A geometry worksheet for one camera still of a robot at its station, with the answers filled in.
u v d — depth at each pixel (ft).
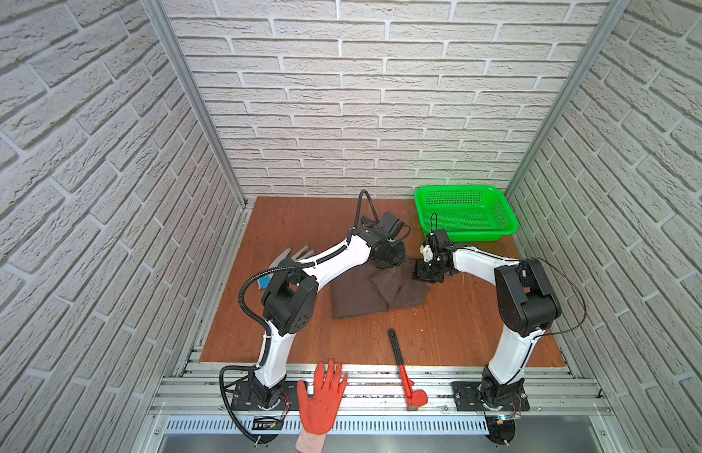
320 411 2.28
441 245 2.59
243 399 2.37
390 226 2.32
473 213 3.85
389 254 2.50
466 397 2.43
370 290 2.80
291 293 1.74
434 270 2.75
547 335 1.76
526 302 1.66
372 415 2.38
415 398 2.39
